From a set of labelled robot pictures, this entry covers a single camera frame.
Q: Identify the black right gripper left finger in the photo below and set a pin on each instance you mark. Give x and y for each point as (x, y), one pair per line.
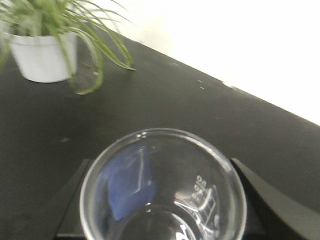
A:
(70, 225)

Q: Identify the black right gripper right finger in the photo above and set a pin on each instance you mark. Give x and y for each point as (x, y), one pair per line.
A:
(301, 220)

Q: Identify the clear glass beaker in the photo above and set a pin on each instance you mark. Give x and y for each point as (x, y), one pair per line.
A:
(162, 184)

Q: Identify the white plant pot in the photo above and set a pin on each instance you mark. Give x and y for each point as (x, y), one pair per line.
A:
(40, 59)

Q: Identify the green spider plant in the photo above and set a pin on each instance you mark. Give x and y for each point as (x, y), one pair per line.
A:
(85, 18)

